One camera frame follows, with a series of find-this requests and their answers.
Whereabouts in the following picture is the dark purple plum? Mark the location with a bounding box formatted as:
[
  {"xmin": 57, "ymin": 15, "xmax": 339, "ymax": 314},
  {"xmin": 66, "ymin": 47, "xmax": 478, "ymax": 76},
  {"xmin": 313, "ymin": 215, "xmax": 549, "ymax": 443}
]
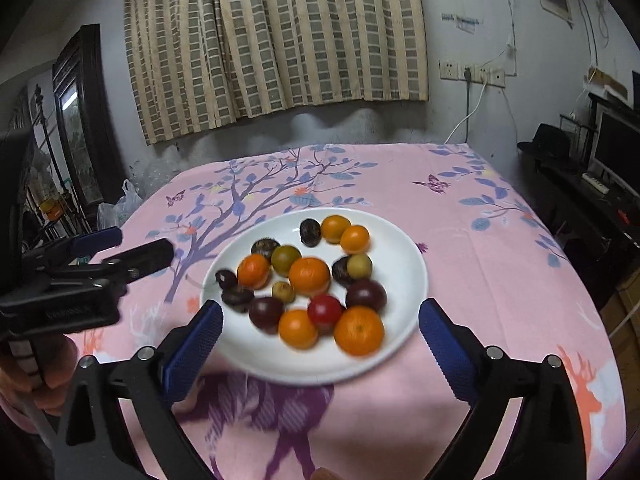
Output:
[
  {"xmin": 248, "ymin": 296, "xmax": 286, "ymax": 335},
  {"xmin": 345, "ymin": 279, "xmax": 388, "ymax": 313}
]

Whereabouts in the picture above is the large orange tangerine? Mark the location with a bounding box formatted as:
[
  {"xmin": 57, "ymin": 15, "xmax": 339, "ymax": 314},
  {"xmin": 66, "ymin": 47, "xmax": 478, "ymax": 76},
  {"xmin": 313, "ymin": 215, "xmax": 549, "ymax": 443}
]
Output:
[
  {"xmin": 333, "ymin": 305, "xmax": 386, "ymax": 357},
  {"xmin": 288, "ymin": 256, "xmax": 332, "ymax": 296}
]

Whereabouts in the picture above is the black hat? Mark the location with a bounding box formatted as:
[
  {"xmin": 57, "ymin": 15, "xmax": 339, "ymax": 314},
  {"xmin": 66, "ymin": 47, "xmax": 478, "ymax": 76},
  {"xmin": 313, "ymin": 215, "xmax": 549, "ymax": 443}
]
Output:
[{"xmin": 517, "ymin": 123, "xmax": 581, "ymax": 168}]

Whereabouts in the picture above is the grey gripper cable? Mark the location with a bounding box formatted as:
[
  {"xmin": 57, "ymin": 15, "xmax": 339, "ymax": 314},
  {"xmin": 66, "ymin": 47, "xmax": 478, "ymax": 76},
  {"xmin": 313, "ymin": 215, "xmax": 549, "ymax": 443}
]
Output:
[{"xmin": 20, "ymin": 395, "xmax": 57, "ymax": 447}]

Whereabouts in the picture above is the white wall cable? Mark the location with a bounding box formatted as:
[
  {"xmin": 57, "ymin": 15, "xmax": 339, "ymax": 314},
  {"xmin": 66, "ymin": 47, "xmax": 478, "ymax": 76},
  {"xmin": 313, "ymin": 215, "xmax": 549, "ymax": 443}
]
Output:
[{"xmin": 504, "ymin": 0, "xmax": 519, "ymax": 78}]

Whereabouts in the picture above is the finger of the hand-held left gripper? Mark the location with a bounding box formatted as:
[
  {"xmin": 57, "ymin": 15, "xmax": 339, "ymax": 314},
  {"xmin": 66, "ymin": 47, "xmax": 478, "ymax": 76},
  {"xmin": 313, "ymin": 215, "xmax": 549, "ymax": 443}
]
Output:
[
  {"xmin": 22, "ymin": 226, "xmax": 123, "ymax": 270},
  {"xmin": 47, "ymin": 238, "xmax": 176, "ymax": 285}
]

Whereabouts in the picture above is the person's left hand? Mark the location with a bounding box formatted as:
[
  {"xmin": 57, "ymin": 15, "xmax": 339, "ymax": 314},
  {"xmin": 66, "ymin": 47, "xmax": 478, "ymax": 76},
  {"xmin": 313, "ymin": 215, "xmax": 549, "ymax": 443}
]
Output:
[{"xmin": 0, "ymin": 332, "xmax": 78, "ymax": 431}]

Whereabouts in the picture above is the white wall socket strip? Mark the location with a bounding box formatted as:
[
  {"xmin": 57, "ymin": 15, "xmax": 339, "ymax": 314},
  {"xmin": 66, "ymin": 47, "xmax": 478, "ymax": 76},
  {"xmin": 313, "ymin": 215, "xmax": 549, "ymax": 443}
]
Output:
[{"xmin": 439, "ymin": 60, "xmax": 506, "ymax": 86}]

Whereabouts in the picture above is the cardboard box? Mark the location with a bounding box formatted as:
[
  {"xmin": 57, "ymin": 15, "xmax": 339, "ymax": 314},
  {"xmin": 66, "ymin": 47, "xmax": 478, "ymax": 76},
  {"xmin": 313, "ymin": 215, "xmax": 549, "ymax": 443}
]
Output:
[{"xmin": 600, "ymin": 270, "xmax": 640, "ymax": 361}]

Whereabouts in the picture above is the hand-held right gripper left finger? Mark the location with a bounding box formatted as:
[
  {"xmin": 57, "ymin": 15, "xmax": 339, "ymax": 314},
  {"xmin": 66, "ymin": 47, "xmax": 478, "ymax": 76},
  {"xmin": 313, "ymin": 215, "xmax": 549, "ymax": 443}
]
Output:
[{"xmin": 52, "ymin": 300, "xmax": 224, "ymax": 480}]

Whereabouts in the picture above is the dark wooden desk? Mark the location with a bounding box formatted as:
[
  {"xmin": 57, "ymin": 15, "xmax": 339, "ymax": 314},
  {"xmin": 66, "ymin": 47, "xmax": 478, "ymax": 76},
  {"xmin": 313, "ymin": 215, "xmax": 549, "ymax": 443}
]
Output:
[{"xmin": 530, "ymin": 160, "xmax": 640, "ymax": 301}]

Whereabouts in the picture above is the white plug cable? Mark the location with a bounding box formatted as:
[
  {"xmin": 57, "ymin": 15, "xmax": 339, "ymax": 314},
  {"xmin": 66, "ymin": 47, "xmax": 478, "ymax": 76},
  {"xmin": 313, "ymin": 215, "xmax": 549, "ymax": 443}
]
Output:
[{"xmin": 444, "ymin": 80, "xmax": 488, "ymax": 145}]

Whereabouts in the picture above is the clear plastic bag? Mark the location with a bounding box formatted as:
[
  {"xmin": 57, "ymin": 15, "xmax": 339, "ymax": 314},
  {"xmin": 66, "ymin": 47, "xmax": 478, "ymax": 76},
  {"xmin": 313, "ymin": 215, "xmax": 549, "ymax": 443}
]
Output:
[{"xmin": 97, "ymin": 179, "xmax": 143, "ymax": 231}]

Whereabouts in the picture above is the green tangerine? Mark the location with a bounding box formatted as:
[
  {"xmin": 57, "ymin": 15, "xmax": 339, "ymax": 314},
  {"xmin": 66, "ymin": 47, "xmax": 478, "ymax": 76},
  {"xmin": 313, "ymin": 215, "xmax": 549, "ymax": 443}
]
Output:
[{"xmin": 270, "ymin": 244, "xmax": 303, "ymax": 278}]

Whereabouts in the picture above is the person's left forearm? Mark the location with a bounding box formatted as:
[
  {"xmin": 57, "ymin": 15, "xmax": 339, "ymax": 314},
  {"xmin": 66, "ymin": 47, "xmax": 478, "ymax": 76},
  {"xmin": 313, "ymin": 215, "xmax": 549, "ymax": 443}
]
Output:
[{"xmin": 0, "ymin": 410, "xmax": 57, "ymax": 480}]

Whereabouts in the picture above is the dark framed cabinet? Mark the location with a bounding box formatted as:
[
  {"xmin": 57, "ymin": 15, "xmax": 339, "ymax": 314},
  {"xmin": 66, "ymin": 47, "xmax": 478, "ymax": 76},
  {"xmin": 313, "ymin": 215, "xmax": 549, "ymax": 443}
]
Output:
[{"xmin": 52, "ymin": 24, "xmax": 126, "ymax": 206}]

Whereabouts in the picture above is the beige striped curtain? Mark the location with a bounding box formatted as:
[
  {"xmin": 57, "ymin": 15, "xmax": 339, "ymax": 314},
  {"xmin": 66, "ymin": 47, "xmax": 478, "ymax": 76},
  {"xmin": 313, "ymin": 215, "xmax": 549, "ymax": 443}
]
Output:
[{"xmin": 124, "ymin": 0, "xmax": 430, "ymax": 147}]

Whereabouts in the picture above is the pink printed bedsheet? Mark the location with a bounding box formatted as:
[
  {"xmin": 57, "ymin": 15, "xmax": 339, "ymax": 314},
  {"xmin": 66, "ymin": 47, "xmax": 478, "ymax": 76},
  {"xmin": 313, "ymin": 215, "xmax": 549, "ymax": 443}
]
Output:
[{"xmin": 65, "ymin": 142, "xmax": 628, "ymax": 480}]

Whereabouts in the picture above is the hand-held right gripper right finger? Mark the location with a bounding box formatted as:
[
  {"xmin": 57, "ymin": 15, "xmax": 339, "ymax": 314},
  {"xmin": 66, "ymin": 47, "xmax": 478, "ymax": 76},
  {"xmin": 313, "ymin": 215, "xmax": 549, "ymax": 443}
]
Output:
[{"xmin": 418, "ymin": 298, "xmax": 587, "ymax": 480}]

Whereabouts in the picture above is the black computer monitor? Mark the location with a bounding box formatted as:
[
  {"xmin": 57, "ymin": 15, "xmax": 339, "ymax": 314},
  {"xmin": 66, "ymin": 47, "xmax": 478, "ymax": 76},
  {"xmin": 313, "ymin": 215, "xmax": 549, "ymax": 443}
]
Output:
[{"xmin": 589, "ymin": 110, "xmax": 640, "ymax": 196}]

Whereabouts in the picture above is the small orange tangerine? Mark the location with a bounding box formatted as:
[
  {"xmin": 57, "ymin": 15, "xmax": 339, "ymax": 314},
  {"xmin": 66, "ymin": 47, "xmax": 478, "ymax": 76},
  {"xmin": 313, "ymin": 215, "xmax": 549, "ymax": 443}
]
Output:
[
  {"xmin": 278, "ymin": 309, "xmax": 320, "ymax": 351},
  {"xmin": 236, "ymin": 254, "xmax": 271, "ymax": 290},
  {"xmin": 320, "ymin": 214, "xmax": 352, "ymax": 245},
  {"xmin": 339, "ymin": 224, "xmax": 371, "ymax": 255}
]

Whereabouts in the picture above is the beige flat package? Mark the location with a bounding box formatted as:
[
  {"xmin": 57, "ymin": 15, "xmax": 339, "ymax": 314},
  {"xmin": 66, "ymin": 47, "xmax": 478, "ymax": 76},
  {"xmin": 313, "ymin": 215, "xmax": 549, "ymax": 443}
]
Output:
[{"xmin": 587, "ymin": 67, "xmax": 628, "ymax": 101}]

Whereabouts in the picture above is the white oval plate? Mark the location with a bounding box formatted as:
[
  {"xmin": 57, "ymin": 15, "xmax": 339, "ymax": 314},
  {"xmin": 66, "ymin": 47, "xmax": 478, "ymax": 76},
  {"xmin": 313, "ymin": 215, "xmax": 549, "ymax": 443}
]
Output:
[{"xmin": 200, "ymin": 207, "xmax": 429, "ymax": 387}]

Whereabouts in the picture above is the black plug cable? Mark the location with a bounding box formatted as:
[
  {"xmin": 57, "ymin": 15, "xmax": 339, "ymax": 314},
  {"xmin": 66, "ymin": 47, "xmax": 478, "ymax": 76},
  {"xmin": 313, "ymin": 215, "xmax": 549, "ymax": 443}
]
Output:
[{"xmin": 463, "ymin": 67, "xmax": 473, "ymax": 144}]

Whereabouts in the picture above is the white power strip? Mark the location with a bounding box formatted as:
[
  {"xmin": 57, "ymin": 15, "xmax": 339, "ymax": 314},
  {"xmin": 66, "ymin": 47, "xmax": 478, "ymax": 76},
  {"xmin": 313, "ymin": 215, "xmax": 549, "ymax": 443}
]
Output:
[{"xmin": 581, "ymin": 172, "xmax": 611, "ymax": 194}]

